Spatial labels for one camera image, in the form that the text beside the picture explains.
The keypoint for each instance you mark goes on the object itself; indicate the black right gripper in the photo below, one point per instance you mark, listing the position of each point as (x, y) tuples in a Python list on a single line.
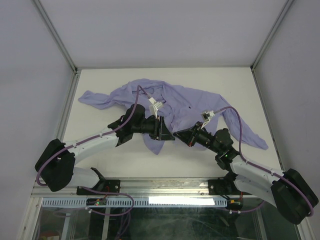
[(187, 135)]

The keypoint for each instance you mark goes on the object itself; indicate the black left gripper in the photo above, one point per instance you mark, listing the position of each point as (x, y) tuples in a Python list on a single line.
[(160, 131)]

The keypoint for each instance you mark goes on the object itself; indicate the lilac zip-up jacket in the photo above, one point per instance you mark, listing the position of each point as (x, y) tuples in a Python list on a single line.
[(182, 108)]

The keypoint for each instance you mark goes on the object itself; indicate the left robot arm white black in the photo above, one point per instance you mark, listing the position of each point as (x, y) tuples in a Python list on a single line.
[(56, 168)]

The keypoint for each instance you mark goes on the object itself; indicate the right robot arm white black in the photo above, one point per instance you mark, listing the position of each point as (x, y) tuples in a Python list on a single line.
[(285, 190)]

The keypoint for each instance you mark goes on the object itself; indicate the black orange power connector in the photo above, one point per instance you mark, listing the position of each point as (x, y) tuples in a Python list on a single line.
[(234, 204)]

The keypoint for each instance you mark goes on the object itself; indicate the small black circuit board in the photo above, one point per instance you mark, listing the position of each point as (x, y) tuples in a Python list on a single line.
[(96, 201)]

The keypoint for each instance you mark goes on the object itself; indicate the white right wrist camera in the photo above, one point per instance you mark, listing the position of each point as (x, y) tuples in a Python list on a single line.
[(207, 117)]

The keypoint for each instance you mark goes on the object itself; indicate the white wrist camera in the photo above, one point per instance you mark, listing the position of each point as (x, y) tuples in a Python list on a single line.
[(154, 106), (207, 117)]

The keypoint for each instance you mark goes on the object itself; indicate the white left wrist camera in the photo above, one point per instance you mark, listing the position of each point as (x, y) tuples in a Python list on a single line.
[(154, 106)]

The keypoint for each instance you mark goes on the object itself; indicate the aluminium front frame rail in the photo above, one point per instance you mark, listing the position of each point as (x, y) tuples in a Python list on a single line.
[(143, 187)]

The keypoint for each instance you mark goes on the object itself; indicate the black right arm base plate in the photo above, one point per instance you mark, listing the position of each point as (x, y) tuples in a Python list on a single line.
[(220, 186)]

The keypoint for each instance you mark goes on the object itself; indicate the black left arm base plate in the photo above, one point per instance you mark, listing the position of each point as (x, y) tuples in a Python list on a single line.
[(104, 186)]

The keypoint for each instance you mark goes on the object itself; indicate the right aluminium side rail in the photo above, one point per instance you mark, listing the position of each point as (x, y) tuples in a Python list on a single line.
[(264, 107)]

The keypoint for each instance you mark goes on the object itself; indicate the aluminium side rail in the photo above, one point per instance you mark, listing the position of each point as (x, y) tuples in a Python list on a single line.
[(264, 107), (64, 117)]

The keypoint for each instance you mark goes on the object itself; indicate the left aluminium side rail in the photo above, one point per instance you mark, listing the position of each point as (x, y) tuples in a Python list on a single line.
[(64, 117)]

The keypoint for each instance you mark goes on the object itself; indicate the grey slotted cable duct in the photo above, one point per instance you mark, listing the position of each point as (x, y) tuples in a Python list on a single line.
[(138, 202)]

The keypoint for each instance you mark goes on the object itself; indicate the right aluminium corner post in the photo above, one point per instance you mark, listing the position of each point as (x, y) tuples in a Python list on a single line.
[(272, 33)]

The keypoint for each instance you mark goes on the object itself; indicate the aluminium corner post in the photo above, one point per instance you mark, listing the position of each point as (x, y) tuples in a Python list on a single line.
[(54, 34), (272, 33)]

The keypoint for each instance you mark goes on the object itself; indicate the left aluminium corner post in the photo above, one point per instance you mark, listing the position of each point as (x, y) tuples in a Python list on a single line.
[(54, 34)]

